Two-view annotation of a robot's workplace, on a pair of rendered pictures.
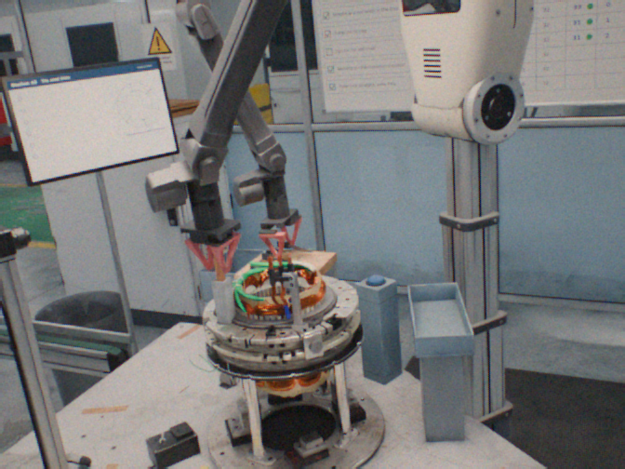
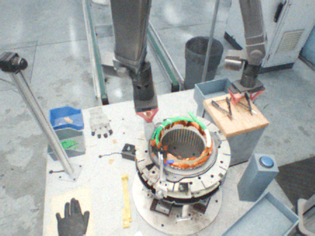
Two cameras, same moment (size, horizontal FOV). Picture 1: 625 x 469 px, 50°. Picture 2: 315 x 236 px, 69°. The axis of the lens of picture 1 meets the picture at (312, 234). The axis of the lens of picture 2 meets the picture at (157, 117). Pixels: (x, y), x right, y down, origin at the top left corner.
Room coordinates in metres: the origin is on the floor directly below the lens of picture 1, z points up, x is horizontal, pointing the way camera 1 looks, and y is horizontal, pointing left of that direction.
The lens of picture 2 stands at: (0.90, -0.20, 1.73)
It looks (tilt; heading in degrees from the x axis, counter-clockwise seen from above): 47 degrees down; 48
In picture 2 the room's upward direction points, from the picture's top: straight up
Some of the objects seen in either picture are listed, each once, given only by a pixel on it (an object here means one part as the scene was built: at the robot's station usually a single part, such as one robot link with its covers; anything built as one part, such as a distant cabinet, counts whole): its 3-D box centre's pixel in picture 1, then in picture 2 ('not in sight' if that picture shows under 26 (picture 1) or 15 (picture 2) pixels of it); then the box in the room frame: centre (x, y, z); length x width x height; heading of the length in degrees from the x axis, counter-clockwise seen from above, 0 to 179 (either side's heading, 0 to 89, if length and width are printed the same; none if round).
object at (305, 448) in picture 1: (309, 444); (163, 206); (1.16, 0.05, 0.83); 0.05 x 0.04 x 0.02; 117
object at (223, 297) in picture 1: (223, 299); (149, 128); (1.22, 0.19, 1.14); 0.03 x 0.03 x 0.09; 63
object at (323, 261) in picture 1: (286, 268); (234, 112); (1.58, 0.07, 1.05); 0.20 x 0.19 x 0.02; 66
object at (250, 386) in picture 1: (254, 414); not in sight; (1.17, 0.15, 0.91); 0.02 x 0.02 x 0.21
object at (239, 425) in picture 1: (239, 418); not in sight; (1.25, 0.20, 0.85); 0.06 x 0.04 x 0.05; 15
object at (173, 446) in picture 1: (172, 444); (133, 152); (1.24, 0.35, 0.81); 0.10 x 0.06 x 0.06; 120
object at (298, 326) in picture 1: (297, 301); (162, 168); (1.14, 0.04, 1.15); 0.03 x 0.02 x 0.12; 55
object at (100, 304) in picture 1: (88, 344); (202, 60); (2.64, 1.01, 0.39); 0.39 x 0.39 x 0.35
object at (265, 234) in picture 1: (277, 239); (238, 95); (1.60, 0.09, 1.12); 0.07 x 0.07 x 0.09; 66
